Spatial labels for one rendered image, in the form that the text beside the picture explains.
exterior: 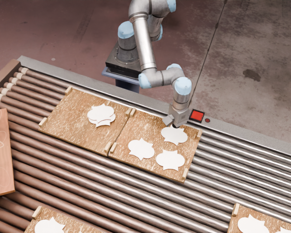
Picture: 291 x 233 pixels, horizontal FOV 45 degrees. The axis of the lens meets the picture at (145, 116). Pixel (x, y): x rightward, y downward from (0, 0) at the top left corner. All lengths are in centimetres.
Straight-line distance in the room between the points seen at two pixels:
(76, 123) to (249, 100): 203
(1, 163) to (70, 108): 52
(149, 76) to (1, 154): 79
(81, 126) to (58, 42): 218
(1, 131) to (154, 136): 78
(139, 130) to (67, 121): 40
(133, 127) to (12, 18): 286
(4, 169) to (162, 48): 259
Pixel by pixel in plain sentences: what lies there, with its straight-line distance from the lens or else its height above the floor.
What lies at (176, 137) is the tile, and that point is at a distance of 192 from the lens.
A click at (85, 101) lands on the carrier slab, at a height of 94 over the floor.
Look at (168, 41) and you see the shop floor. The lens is 405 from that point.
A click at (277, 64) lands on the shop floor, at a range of 408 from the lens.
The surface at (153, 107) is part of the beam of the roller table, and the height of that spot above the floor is 92.
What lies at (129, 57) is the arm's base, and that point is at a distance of 227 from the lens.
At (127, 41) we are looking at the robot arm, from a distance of 219.
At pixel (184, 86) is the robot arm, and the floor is 134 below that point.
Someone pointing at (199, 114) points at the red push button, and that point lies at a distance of 207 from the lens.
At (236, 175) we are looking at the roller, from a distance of 189.
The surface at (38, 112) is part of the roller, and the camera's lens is 211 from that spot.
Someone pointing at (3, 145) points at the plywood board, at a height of 104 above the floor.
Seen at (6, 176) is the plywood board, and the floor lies 104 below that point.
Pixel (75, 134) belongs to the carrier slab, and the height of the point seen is 94.
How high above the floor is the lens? 247
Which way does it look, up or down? 50 degrees down
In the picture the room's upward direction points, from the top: 4 degrees clockwise
